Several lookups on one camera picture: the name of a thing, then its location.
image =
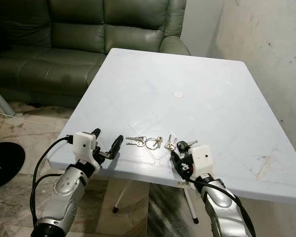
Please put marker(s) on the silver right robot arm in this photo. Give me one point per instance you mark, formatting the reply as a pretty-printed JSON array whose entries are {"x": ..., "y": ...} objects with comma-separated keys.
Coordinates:
[{"x": 224, "y": 207}]

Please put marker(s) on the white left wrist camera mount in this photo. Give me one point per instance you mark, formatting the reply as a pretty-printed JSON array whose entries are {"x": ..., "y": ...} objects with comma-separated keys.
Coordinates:
[{"x": 84, "y": 143}]

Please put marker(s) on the grey metal pole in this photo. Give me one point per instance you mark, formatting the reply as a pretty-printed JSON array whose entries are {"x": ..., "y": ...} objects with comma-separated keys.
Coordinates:
[{"x": 1, "y": 101}]

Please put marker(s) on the small silver keys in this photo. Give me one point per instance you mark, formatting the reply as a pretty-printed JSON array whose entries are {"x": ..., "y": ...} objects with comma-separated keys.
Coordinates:
[{"x": 170, "y": 144}]

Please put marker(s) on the black car key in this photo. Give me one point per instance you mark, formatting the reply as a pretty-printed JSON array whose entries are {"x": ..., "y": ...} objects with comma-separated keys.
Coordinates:
[{"x": 182, "y": 145}]

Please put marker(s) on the white plastic table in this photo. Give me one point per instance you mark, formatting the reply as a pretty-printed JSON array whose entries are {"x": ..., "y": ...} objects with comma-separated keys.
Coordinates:
[{"x": 192, "y": 118}]

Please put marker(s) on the white table leg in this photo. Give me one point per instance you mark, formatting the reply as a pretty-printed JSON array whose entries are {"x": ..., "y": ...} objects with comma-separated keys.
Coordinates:
[
  {"x": 121, "y": 196},
  {"x": 191, "y": 207}
]

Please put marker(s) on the green leather sofa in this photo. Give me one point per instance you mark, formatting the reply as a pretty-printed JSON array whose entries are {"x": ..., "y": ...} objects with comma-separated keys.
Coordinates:
[{"x": 69, "y": 29}]

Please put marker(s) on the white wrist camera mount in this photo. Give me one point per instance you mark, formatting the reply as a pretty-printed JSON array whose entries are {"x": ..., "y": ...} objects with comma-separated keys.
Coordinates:
[
  {"x": 84, "y": 143},
  {"x": 201, "y": 157}
]

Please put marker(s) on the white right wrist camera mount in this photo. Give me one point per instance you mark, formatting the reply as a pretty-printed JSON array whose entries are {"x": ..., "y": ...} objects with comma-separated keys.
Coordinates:
[{"x": 201, "y": 157}]

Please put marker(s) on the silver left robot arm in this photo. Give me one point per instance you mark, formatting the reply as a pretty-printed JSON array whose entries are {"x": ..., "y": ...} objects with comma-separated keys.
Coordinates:
[{"x": 66, "y": 190}]

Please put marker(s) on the black round stand base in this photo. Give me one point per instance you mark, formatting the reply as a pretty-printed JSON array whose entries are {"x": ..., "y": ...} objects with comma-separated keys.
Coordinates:
[{"x": 5, "y": 164}]

